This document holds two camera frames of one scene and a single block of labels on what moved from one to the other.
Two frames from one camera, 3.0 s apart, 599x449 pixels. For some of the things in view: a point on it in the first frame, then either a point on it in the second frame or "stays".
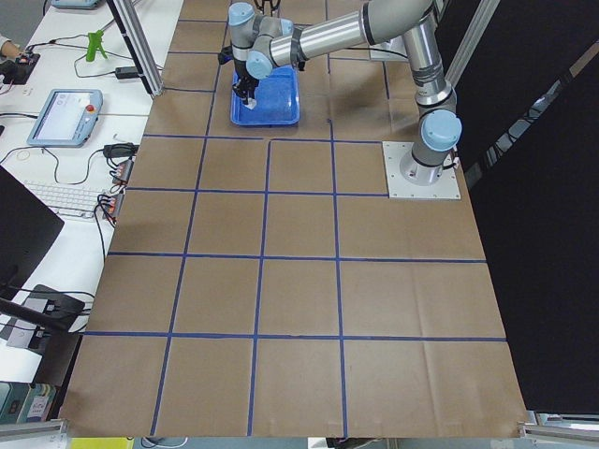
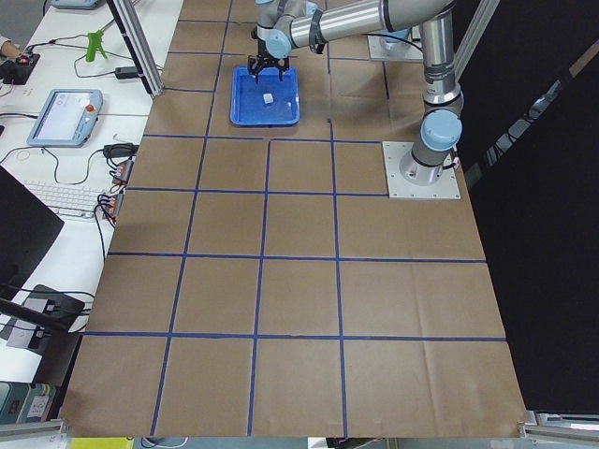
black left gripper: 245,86 to 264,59
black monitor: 28,225 stays
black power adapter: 126,73 stays
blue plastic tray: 277,96 stays
